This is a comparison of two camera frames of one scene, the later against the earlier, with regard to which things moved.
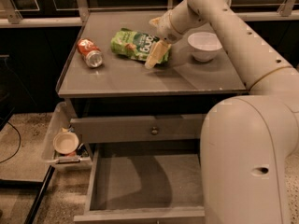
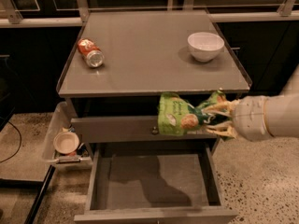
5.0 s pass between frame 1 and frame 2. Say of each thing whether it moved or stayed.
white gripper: moved
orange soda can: stayed
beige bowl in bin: stayed
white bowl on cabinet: stayed
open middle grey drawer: stayed
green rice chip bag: moved
